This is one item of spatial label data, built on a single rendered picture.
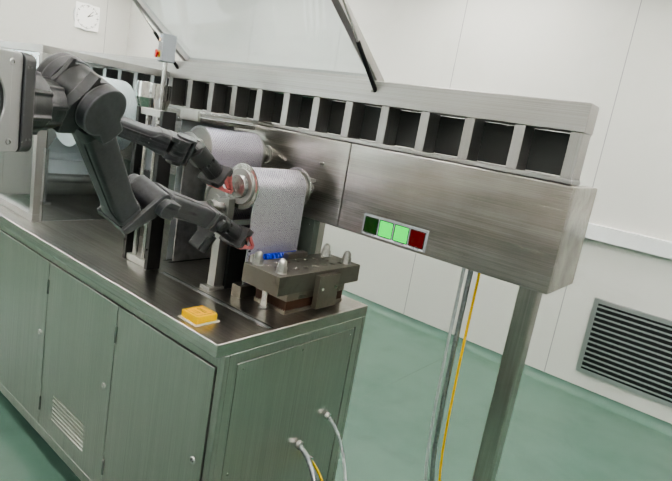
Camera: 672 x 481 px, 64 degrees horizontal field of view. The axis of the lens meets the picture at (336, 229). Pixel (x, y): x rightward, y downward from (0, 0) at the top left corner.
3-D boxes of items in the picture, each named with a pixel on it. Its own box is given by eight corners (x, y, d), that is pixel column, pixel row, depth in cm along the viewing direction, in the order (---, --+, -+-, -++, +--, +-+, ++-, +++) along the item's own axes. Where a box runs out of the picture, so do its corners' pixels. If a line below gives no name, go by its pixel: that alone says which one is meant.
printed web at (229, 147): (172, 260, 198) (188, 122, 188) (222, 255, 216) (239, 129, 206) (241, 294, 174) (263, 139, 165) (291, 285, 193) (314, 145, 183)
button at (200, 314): (180, 316, 149) (181, 308, 149) (201, 312, 155) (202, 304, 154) (196, 325, 145) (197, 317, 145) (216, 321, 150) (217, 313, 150)
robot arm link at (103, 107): (129, 250, 111) (94, 221, 112) (177, 207, 117) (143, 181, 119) (76, 111, 72) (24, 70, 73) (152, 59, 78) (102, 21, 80)
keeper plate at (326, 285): (310, 307, 172) (316, 274, 170) (330, 302, 180) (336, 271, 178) (316, 310, 170) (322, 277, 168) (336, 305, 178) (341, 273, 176)
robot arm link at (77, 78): (48, 132, 73) (21, 110, 73) (101, 134, 82) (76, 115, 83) (77, 73, 70) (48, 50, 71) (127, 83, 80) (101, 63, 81)
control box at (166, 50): (152, 60, 201) (155, 32, 199) (170, 63, 204) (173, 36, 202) (156, 59, 195) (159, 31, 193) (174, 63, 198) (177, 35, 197)
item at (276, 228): (244, 261, 172) (252, 205, 169) (294, 255, 191) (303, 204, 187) (245, 261, 172) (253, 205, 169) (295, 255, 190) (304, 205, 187)
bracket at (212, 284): (198, 287, 176) (209, 196, 170) (214, 285, 181) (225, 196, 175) (207, 292, 173) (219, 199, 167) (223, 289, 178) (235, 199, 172)
